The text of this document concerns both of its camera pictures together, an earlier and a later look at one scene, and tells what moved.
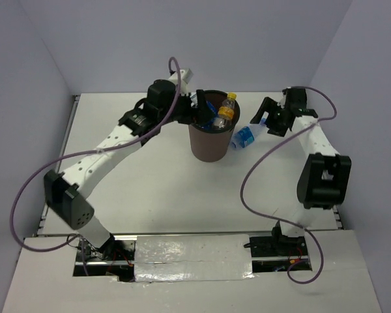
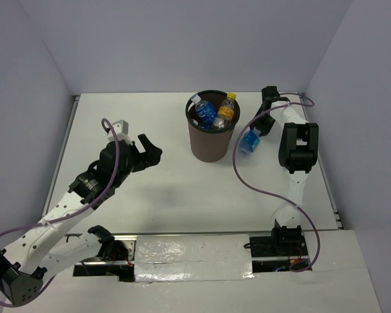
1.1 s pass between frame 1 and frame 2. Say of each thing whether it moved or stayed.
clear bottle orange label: stayed
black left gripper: moved
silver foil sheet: stayed
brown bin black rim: stayed
